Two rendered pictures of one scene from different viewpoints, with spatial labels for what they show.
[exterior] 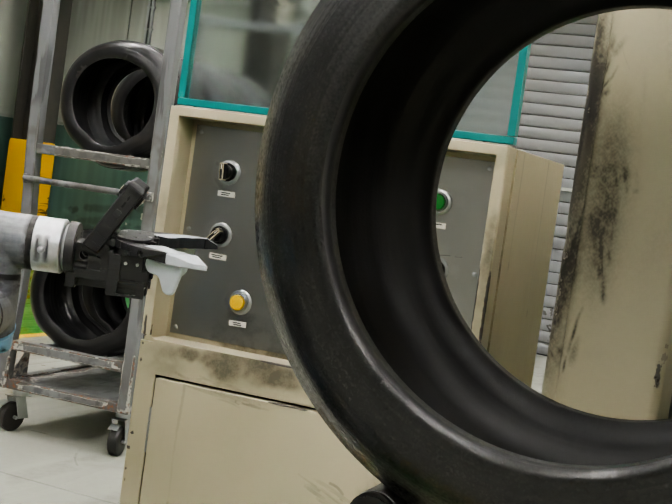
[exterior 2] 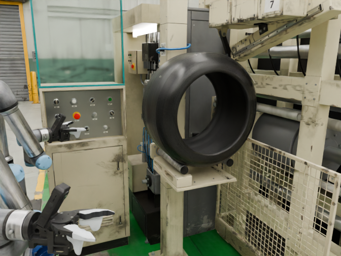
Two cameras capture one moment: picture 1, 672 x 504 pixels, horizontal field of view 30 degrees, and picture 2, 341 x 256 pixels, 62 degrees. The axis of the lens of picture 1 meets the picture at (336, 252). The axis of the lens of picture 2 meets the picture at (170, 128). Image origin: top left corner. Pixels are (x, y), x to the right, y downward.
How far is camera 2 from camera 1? 1.01 m
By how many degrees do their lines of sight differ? 45
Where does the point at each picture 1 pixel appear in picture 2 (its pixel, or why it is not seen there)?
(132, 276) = (66, 136)
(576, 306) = not seen: hidden behind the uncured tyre
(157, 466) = (58, 172)
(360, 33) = (179, 93)
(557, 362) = not seen: hidden behind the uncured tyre
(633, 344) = (180, 124)
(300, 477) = (94, 162)
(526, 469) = (212, 155)
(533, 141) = not seen: outside the picture
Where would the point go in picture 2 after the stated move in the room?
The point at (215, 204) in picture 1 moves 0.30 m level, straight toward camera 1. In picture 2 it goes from (54, 109) to (80, 116)
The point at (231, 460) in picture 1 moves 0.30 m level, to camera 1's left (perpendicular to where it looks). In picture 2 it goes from (77, 165) to (31, 177)
